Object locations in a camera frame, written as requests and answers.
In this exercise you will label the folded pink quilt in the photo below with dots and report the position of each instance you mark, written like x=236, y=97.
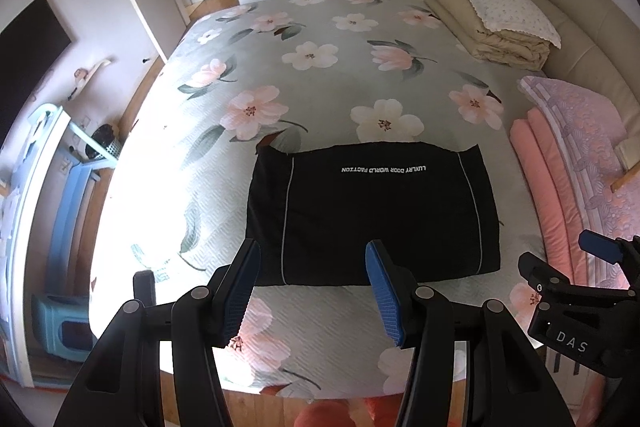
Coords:
x=545, y=179
x=575, y=127

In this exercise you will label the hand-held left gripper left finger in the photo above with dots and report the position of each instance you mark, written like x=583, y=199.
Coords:
x=240, y=289

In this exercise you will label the bed with floral bedsheet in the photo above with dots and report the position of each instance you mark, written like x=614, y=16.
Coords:
x=325, y=107

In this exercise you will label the beige padded headboard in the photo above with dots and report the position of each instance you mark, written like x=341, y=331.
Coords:
x=590, y=37

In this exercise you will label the black wall television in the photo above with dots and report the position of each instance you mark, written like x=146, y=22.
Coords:
x=25, y=49

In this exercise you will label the folded beige quilt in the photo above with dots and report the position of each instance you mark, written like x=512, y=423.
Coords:
x=480, y=43

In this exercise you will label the light blue stool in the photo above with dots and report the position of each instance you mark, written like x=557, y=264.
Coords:
x=55, y=324

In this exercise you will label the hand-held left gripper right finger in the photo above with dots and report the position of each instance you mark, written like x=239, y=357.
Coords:
x=385, y=292

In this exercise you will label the plush monkey wall hanging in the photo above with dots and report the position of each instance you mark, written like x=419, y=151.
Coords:
x=82, y=79

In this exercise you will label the black jacket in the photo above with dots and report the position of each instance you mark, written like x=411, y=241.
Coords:
x=375, y=217

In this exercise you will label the black mesh bin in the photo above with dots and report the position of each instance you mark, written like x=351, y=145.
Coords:
x=102, y=149

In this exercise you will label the light blue desk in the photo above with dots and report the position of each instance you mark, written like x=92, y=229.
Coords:
x=75, y=187

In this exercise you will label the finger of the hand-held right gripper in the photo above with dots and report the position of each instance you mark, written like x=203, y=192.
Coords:
x=600, y=246
x=545, y=279

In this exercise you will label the floral white pillow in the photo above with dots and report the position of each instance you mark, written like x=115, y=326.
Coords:
x=500, y=2

